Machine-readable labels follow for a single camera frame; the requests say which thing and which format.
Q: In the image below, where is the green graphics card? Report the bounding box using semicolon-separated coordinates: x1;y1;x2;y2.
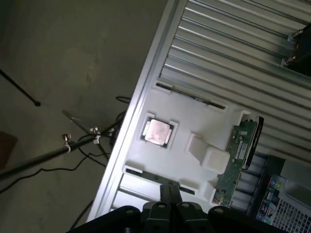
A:
213;120;259;207

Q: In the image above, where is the silver CPU chip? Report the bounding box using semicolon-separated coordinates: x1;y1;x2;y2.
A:
142;118;175;147

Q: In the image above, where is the white parts rack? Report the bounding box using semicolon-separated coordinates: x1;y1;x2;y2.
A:
123;82;259;204

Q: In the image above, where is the open PC case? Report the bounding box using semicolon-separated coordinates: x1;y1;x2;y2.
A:
246;152;311;233

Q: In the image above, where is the black tripod stand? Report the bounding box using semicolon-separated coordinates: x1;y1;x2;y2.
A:
0;96;132;195
0;110;128;183

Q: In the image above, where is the thin black stand leg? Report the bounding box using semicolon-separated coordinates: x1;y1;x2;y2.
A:
0;68;41;107

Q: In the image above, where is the black mount with metal standoffs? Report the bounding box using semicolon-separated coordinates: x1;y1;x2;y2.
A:
281;21;311;73

